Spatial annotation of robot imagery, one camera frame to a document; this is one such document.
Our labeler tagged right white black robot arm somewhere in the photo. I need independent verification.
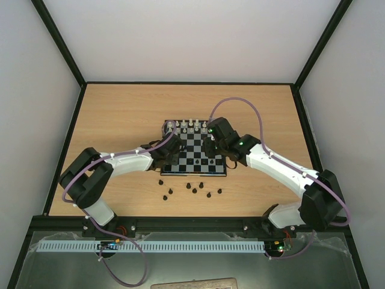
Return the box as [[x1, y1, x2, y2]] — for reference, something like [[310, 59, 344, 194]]
[[203, 134, 351, 236]]

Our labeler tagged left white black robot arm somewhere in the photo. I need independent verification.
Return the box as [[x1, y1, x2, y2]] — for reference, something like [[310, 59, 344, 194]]
[[59, 138, 185, 226]]

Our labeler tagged black white chess board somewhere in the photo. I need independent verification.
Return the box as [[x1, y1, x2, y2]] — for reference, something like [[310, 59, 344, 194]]
[[161, 119, 227, 176]]

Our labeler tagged left controller circuit board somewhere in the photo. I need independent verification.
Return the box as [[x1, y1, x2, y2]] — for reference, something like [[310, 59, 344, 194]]
[[96, 239, 124, 250]]

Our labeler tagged controller circuit board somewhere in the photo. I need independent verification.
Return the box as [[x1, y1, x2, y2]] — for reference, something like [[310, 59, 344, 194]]
[[96, 239, 124, 250], [265, 238, 293, 253]]

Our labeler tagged right controller circuit board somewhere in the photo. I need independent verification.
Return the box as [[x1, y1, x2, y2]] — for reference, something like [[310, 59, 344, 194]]
[[265, 238, 293, 253]]

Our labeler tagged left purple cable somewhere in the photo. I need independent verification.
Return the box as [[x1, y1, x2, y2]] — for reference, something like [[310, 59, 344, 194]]
[[61, 121, 149, 286]]

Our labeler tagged black cage frame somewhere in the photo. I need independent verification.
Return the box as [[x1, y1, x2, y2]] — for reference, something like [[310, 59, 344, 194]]
[[7, 0, 369, 288]]

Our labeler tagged light blue slotted cable duct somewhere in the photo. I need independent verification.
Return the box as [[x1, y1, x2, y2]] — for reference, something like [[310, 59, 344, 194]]
[[36, 240, 265, 253]]

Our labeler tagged black aluminium mounting rail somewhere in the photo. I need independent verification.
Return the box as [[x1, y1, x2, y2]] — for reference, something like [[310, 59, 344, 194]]
[[29, 214, 350, 238]]

